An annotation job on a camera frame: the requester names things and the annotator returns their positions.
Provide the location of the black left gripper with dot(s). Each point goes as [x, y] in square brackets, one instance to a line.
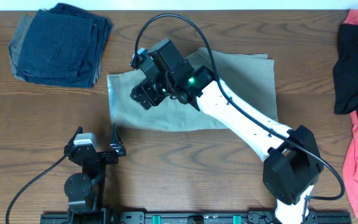
[117, 146]

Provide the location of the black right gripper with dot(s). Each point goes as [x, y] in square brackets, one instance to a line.
[147, 93]

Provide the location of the khaki shorts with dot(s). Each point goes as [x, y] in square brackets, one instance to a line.
[251, 77]

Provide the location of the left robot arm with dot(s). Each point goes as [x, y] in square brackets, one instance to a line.
[85, 189]

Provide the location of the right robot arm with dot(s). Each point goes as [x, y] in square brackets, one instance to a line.
[290, 157]

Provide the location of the folded navy blue shorts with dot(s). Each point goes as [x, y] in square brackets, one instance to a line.
[63, 47]

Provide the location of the folded grey garment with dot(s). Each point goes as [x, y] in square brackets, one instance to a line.
[15, 45]

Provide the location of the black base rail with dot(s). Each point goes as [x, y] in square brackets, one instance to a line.
[253, 217]

